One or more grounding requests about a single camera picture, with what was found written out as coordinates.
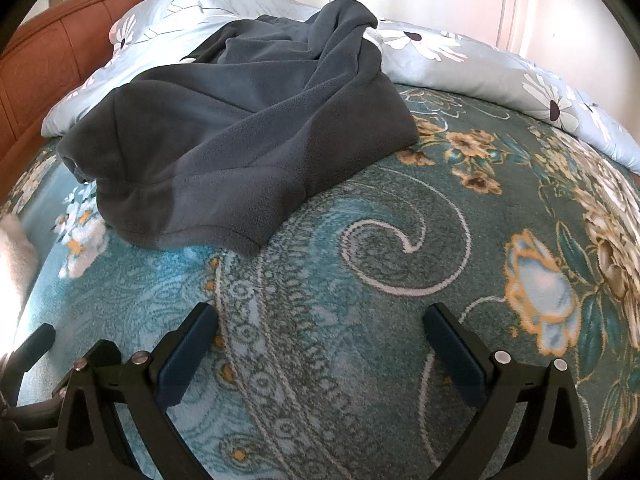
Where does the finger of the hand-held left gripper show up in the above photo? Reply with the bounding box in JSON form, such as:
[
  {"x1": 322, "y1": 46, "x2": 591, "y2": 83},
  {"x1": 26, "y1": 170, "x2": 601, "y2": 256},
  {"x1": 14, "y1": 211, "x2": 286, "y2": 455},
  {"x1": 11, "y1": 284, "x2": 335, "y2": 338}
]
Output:
[{"x1": 4, "y1": 324, "x2": 56, "y2": 407}]

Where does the teal floral blanket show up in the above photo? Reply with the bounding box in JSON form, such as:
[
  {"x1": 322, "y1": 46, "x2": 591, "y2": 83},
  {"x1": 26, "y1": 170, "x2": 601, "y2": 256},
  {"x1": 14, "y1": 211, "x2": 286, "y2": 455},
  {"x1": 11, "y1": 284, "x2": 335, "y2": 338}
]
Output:
[{"x1": 0, "y1": 85, "x2": 640, "y2": 480}]

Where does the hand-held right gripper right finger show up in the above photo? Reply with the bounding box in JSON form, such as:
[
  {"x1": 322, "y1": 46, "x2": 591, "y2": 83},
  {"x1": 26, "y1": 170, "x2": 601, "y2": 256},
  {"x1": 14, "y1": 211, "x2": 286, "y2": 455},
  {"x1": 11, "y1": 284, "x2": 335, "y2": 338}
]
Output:
[{"x1": 422, "y1": 302, "x2": 590, "y2": 480}]

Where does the brown wooden headboard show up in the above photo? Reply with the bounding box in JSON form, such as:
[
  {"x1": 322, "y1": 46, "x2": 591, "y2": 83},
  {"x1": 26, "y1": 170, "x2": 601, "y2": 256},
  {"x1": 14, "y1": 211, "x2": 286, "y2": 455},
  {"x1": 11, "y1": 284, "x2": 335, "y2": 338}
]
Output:
[{"x1": 0, "y1": 0, "x2": 158, "y2": 201}]

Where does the light blue daisy quilt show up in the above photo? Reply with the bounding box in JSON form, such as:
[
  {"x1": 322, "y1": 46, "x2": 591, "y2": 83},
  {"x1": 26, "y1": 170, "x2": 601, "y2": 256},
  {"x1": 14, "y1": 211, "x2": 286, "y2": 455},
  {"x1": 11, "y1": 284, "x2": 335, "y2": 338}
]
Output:
[{"x1": 40, "y1": 0, "x2": 640, "y2": 181}]

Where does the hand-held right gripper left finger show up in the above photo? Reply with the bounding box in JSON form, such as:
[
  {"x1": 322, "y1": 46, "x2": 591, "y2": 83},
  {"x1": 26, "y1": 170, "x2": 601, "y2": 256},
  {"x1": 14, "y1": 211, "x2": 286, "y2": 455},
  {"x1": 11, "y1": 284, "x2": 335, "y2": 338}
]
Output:
[{"x1": 54, "y1": 302, "x2": 221, "y2": 480}]

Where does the pale door frame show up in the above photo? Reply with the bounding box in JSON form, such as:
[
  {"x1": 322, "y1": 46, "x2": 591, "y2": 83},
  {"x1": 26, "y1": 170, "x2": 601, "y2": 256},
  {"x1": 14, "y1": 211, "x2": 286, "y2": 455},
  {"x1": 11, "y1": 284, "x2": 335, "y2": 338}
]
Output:
[{"x1": 495, "y1": 0, "x2": 547, "y2": 58}]

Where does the white fluffy cloth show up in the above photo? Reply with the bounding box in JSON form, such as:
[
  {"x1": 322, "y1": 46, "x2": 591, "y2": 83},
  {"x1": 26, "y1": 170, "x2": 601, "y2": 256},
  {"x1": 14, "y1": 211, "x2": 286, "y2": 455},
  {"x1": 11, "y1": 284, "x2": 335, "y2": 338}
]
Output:
[{"x1": 0, "y1": 212, "x2": 42, "y2": 306}]

